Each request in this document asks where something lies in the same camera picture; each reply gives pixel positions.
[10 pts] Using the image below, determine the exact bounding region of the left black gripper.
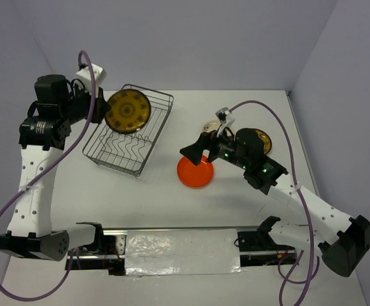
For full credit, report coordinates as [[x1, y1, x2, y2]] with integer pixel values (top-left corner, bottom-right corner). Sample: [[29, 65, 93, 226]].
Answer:
[[60, 82, 111, 125]]

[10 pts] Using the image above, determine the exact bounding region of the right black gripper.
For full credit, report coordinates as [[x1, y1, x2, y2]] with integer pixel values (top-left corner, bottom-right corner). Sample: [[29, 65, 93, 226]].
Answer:
[[179, 123, 249, 169]]

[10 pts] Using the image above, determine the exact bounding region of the orange plate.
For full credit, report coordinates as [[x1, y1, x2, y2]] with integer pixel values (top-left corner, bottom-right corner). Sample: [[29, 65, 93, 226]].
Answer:
[[176, 155, 214, 188]]

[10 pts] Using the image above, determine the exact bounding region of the yellow patterned plate brown rim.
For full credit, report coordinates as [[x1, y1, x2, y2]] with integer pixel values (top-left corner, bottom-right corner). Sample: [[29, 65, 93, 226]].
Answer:
[[255, 129, 273, 155]]

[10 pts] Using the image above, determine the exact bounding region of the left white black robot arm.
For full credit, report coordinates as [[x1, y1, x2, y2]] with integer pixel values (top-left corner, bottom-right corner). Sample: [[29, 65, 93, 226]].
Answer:
[[0, 71, 110, 261]]

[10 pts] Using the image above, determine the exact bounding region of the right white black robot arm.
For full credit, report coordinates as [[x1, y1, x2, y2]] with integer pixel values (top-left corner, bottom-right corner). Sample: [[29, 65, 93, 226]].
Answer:
[[180, 128, 370, 277]]

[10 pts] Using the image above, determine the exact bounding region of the silver foil tape patch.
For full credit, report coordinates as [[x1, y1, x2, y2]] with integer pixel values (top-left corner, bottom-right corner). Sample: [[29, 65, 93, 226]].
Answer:
[[125, 229, 241, 276]]

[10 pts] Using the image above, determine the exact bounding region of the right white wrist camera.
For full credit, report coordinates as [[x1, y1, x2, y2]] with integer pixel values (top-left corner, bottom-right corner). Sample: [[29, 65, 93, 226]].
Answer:
[[215, 107, 235, 136]]

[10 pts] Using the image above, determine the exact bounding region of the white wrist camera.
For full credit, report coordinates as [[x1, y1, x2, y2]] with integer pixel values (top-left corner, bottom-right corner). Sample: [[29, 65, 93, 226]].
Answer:
[[75, 64, 107, 94], [215, 107, 235, 136]]

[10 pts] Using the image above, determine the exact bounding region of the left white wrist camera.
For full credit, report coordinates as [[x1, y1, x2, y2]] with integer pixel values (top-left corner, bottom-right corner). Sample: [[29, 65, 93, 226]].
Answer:
[[75, 64, 107, 94]]

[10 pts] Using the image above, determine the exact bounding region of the metal wire dish rack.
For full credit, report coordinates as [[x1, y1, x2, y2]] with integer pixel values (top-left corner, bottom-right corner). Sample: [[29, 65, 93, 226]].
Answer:
[[82, 84, 174, 177]]

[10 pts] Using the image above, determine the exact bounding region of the metal base rail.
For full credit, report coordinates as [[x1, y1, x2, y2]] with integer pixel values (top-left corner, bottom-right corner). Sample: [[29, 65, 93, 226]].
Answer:
[[66, 226, 297, 277]]

